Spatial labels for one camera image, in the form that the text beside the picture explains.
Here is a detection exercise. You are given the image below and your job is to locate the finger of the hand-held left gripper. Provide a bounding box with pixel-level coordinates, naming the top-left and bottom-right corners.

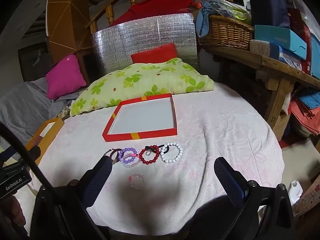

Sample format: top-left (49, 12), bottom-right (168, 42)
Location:
top-left (0, 146), bottom-right (42, 167)

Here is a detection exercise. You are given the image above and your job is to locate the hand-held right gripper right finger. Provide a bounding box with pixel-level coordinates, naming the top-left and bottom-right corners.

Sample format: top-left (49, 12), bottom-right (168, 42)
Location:
top-left (214, 156), bottom-right (295, 240)

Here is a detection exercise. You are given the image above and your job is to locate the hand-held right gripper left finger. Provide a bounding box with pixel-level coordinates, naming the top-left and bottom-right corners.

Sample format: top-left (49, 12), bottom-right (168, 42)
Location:
top-left (30, 156), bottom-right (113, 240)

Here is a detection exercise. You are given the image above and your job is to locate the silver bangle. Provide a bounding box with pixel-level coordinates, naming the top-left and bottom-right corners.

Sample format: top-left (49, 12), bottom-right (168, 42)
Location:
top-left (105, 149), bottom-right (121, 165)

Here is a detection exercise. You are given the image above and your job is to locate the small clear pink bracelet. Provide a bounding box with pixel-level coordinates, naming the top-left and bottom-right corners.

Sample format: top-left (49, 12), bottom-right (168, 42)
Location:
top-left (128, 174), bottom-right (146, 189)

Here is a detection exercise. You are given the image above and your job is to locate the pale pink bead bracelet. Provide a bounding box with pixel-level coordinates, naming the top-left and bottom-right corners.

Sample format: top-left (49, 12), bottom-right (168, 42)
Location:
top-left (121, 154), bottom-right (140, 168)

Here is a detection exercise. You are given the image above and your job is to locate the purple bead bracelet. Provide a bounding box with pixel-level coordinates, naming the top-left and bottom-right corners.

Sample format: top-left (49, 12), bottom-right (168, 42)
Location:
top-left (118, 147), bottom-right (138, 164)

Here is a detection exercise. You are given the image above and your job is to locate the red bead bracelet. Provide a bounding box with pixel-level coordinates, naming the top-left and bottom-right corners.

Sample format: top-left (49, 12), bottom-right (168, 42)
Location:
top-left (139, 145), bottom-right (160, 166)

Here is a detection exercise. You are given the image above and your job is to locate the white bead bracelet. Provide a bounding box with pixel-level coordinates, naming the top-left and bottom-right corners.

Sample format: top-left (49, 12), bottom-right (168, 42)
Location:
top-left (160, 142), bottom-right (184, 164)

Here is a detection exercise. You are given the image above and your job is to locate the black hair tie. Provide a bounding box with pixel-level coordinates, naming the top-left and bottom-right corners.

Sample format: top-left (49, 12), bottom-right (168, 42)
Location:
top-left (145, 144), bottom-right (173, 155)

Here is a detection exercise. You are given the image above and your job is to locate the red shallow box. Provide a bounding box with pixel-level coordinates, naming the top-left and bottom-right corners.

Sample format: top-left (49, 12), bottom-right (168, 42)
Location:
top-left (102, 93), bottom-right (178, 142)

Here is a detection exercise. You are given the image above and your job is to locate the grey blanket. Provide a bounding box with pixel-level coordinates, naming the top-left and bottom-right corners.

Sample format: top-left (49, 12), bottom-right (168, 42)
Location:
top-left (0, 79), bottom-right (80, 150)

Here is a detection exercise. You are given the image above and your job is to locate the white plastic device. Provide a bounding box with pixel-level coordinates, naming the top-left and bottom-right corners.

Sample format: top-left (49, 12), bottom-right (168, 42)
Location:
top-left (287, 180), bottom-right (303, 203)

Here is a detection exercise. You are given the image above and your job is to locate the cardboard box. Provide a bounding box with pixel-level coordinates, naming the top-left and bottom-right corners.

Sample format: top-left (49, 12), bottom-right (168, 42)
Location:
top-left (271, 110), bottom-right (292, 142)

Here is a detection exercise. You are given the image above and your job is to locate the magenta pillow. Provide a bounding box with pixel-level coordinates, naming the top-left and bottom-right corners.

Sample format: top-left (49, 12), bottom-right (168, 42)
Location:
top-left (45, 54), bottom-right (87, 100)

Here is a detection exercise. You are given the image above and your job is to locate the pink floral patterned box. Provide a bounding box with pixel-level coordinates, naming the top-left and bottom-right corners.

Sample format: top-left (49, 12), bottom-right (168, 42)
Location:
top-left (292, 177), bottom-right (320, 218)

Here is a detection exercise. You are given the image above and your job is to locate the salmon cloth stack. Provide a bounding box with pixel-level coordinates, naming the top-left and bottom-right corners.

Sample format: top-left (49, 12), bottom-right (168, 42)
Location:
top-left (290, 99), bottom-right (320, 137)

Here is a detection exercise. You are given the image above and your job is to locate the green floral pillow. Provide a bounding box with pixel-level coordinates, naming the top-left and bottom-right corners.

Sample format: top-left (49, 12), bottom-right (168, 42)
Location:
top-left (69, 57), bottom-right (215, 117)

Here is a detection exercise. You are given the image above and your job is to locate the blue folded cloth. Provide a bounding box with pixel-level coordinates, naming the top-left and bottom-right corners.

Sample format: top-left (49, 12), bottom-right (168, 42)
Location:
top-left (294, 87), bottom-right (320, 109)

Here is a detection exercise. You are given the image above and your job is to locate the wooden bench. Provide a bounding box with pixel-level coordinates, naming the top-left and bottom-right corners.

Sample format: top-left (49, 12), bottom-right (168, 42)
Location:
top-left (200, 44), bottom-right (320, 130)

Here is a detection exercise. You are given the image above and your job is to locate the white patterned box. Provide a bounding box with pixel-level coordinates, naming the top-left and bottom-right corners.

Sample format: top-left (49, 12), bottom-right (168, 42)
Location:
top-left (249, 39), bottom-right (272, 57)

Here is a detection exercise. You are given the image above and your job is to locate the blue and white box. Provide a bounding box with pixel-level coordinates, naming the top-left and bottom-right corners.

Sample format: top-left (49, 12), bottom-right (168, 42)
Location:
top-left (269, 43), bottom-right (302, 70)

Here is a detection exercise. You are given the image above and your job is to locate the orange cardboard panel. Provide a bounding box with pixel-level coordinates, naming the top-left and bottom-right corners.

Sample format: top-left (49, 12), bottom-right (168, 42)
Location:
top-left (47, 0), bottom-right (90, 55)

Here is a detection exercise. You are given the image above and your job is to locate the red cushion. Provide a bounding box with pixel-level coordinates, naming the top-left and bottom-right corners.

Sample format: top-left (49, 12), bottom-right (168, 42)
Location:
top-left (130, 42), bottom-right (178, 64)

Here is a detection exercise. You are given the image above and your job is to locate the wicker basket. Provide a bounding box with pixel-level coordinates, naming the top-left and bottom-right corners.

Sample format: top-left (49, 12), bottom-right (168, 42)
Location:
top-left (197, 14), bottom-right (255, 47)

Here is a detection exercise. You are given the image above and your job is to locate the silver insulation mat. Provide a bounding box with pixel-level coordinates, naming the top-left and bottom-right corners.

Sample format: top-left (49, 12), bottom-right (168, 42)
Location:
top-left (91, 12), bottom-right (199, 77)

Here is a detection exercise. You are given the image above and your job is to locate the wooden chair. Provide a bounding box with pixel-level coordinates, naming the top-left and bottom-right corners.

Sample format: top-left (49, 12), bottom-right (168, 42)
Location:
top-left (86, 0), bottom-right (250, 34)

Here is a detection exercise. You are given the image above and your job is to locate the clear plastic bag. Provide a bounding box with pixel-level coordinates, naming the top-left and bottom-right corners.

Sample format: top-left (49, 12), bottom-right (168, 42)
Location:
top-left (195, 0), bottom-right (252, 27)

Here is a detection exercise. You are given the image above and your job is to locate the red bag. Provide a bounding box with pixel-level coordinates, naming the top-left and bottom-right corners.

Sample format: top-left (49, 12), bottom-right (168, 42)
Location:
top-left (287, 7), bottom-right (313, 75)

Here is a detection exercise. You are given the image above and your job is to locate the navy bag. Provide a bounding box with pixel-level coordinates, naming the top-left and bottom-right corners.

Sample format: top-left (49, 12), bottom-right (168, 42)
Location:
top-left (246, 0), bottom-right (292, 29)

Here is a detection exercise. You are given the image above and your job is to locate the red cloth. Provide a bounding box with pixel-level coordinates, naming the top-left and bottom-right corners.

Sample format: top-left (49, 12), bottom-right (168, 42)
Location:
top-left (110, 0), bottom-right (198, 27)

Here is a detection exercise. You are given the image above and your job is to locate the black cable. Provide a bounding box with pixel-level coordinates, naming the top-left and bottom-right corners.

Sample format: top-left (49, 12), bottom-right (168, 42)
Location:
top-left (0, 122), bottom-right (63, 200)

